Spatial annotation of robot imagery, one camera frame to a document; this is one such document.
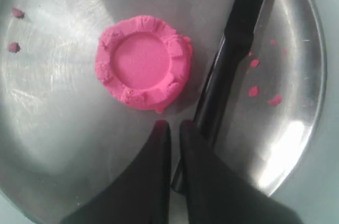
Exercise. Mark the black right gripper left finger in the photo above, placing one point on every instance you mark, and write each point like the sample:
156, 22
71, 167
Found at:
141, 194

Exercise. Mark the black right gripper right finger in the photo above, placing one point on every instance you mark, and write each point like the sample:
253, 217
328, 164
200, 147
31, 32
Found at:
215, 194

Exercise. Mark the pink clay lump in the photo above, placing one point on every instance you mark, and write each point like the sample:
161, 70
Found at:
143, 62

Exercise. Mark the black knife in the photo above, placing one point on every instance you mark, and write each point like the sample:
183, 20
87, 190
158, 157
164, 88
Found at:
245, 27

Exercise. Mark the round steel plate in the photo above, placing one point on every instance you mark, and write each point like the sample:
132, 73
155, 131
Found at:
64, 138

